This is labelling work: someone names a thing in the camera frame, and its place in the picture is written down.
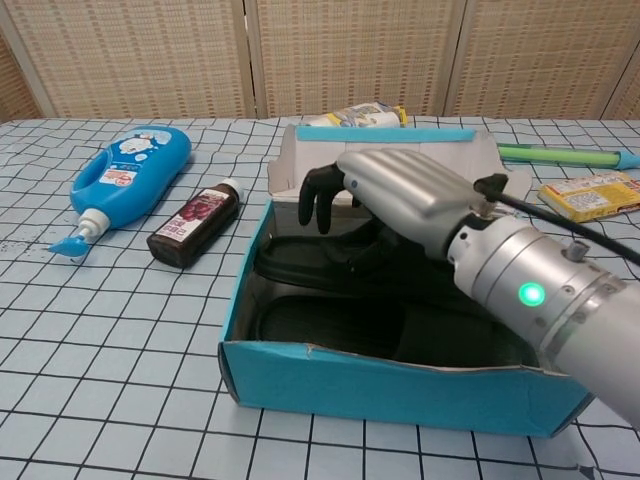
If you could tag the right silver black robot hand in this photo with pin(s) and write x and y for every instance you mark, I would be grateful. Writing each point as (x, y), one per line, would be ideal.
(410, 190)

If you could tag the black slipper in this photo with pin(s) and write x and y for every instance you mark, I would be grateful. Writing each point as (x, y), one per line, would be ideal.
(325, 325)
(300, 255)

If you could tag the blue cardboard shoebox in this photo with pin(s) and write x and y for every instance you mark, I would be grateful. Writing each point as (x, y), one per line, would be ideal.
(375, 390)

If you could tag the white yellow bag roll package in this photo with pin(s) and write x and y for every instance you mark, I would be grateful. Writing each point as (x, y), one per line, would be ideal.
(360, 117)

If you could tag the green plastic tube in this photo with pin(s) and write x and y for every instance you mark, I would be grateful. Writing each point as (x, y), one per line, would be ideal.
(560, 156)

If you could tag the yellow flat packet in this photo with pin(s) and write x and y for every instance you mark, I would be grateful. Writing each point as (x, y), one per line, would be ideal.
(595, 200)

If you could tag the dark brown syrup bottle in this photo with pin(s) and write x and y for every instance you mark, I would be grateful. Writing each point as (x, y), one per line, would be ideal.
(190, 225)

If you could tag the blue detergent pump bottle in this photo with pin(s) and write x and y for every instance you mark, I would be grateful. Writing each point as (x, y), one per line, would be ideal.
(135, 170)

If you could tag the woven folding screen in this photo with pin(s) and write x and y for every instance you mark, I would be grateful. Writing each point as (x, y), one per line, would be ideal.
(150, 50)

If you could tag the blue checkered tablecloth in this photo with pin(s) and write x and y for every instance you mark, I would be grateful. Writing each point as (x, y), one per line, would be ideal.
(100, 350)

